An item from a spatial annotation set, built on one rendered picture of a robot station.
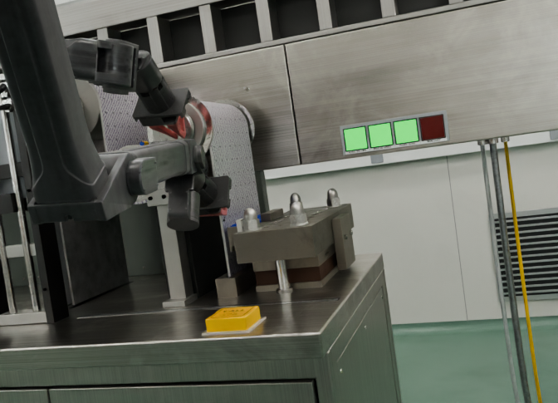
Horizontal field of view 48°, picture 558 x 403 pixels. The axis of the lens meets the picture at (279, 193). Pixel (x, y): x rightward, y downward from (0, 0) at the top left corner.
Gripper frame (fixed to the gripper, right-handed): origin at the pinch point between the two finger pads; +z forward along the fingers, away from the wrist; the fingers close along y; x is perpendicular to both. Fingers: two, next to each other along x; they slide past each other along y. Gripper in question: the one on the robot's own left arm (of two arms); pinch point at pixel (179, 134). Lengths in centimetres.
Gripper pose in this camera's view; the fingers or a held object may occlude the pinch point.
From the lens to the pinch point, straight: 126.5
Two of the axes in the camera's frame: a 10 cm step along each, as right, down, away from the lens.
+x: 1.4, -8.2, 5.5
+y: 9.5, -0.4, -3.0
